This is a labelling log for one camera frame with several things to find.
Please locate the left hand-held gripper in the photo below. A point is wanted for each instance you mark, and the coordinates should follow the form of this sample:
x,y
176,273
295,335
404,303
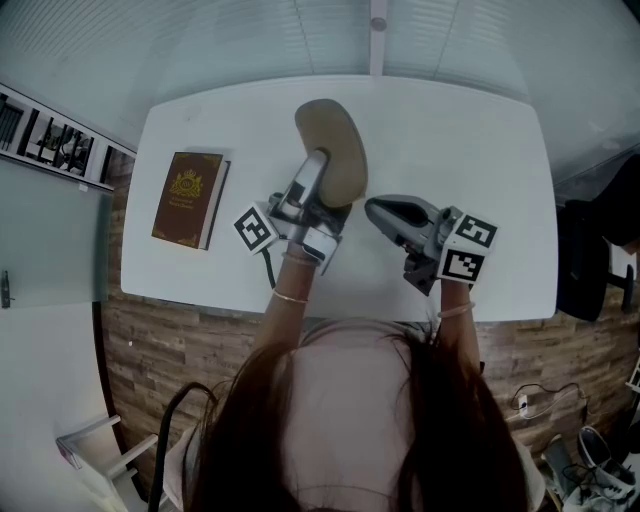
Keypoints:
x,y
252,230

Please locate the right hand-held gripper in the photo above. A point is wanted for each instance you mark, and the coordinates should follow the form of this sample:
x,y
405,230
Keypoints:
x,y
462,265

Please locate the person's right forearm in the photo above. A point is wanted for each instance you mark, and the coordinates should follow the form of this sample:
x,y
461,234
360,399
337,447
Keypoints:
x,y
457,340

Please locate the person's left forearm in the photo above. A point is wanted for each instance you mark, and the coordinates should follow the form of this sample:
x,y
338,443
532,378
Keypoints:
x,y
285,315

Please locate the pale wrist band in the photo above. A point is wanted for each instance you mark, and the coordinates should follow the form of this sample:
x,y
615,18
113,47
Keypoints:
x,y
297,260

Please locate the brown hardcover book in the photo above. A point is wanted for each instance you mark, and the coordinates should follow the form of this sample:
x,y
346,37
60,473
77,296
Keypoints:
x,y
187,200

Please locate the round glass fitting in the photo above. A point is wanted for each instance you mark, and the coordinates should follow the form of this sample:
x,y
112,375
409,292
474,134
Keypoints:
x,y
378,23

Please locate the black office chair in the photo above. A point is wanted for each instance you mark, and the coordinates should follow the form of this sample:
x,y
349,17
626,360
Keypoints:
x,y
580,260

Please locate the person's torso in pale top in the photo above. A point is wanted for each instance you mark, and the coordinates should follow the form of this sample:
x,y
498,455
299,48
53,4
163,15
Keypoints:
x,y
350,425

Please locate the white power adapter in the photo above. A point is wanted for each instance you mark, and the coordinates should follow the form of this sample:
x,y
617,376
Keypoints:
x,y
523,404

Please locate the grey sneaker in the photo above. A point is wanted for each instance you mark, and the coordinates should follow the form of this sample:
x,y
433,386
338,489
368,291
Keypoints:
x,y
560,460
597,450

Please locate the black metal railing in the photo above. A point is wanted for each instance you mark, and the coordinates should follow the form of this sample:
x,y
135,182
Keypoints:
x,y
27,131

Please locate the white folding stool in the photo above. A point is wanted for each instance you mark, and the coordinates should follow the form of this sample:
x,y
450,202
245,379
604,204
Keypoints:
x,y
67,447

